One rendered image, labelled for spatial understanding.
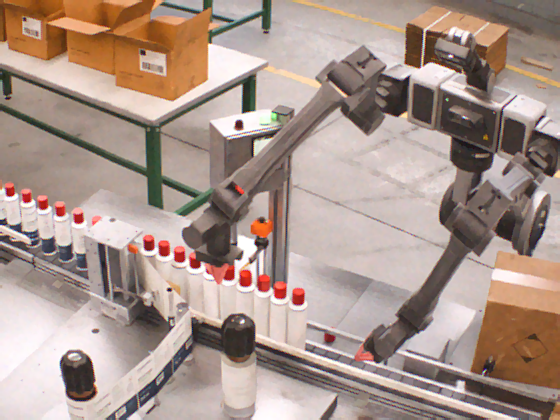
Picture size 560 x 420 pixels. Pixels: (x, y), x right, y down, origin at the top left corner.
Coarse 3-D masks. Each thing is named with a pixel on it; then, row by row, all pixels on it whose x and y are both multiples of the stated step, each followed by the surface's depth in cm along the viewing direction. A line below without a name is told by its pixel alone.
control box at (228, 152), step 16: (256, 112) 237; (224, 128) 229; (256, 128) 230; (272, 128) 231; (224, 144) 228; (240, 144) 229; (224, 160) 230; (240, 160) 231; (224, 176) 232; (272, 176) 238
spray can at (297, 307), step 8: (296, 288) 240; (296, 296) 238; (304, 296) 240; (288, 304) 241; (296, 304) 240; (304, 304) 241; (288, 312) 242; (296, 312) 240; (304, 312) 241; (288, 320) 243; (296, 320) 241; (304, 320) 242; (288, 328) 245; (296, 328) 243; (304, 328) 244; (288, 336) 246; (296, 336) 244; (304, 336) 246; (288, 344) 247; (296, 344) 246; (304, 344) 248
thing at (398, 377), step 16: (80, 272) 276; (272, 352) 249; (320, 352) 250; (336, 352) 249; (320, 368) 244; (368, 368) 244; (384, 368) 244; (368, 384) 238; (416, 384) 238; (432, 384) 238; (416, 400) 233; (464, 400) 233; (480, 400) 232; (464, 416) 227; (480, 416) 227; (512, 416) 226; (528, 416) 227
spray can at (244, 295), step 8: (240, 272) 245; (248, 272) 246; (240, 280) 245; (248, 280) 245; (240, 288) 246; (248, 288) 246; (240, 296) 247; (248, 296) 247; (240, 304) 248; (248, 304) 248; (240, 312) 250; (248, 312) 250
